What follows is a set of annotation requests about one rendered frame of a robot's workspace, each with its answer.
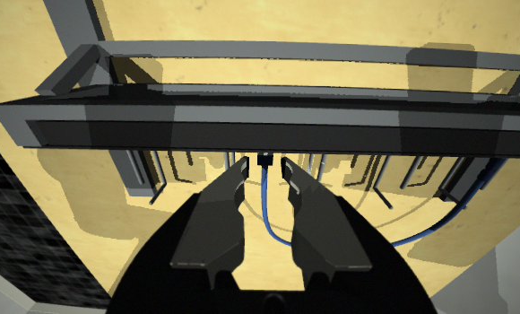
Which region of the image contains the blue network cable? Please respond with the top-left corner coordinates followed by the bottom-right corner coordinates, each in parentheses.
top-left (261, 166), bottom-right (493, 247)

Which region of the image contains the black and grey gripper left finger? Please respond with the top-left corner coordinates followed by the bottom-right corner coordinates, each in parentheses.
top-left (105, 156), bottom-right (249, 314)

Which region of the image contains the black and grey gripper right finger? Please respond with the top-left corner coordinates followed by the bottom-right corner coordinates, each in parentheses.
top-left (281, 157), bottom-right (438, 314)

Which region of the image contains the network cable plug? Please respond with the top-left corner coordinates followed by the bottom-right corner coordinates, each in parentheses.
top-left (257, 153), bottom-right (273, 166)

